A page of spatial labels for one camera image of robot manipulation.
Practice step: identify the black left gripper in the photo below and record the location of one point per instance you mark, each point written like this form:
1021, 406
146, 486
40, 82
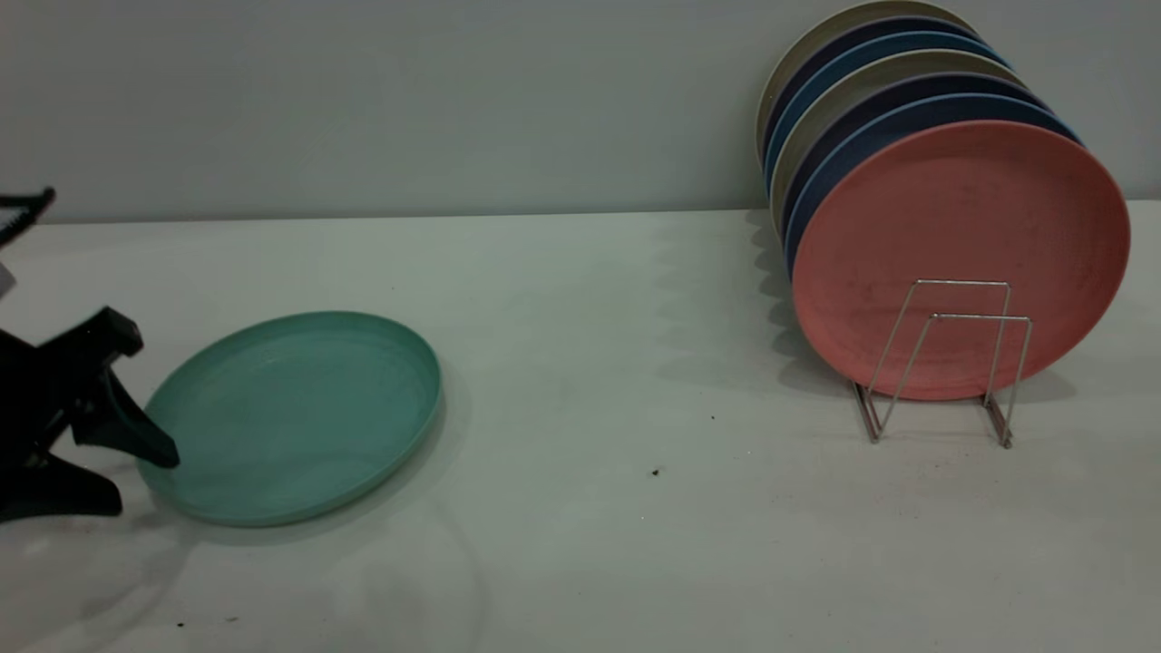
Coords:
45, 390

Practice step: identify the green round plate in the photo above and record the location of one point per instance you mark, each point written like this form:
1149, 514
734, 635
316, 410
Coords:
299, 417

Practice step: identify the dark purple round plate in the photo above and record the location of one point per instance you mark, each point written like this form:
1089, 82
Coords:
816, 136
816, 54

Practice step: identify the beige round plate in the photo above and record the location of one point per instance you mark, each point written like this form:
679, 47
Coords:
816, 34
816, 105

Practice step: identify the teal blue round plate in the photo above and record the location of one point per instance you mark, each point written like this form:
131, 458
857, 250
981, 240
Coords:
816, 76

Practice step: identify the pink round plate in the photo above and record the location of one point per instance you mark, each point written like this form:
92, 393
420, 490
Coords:
961, 209

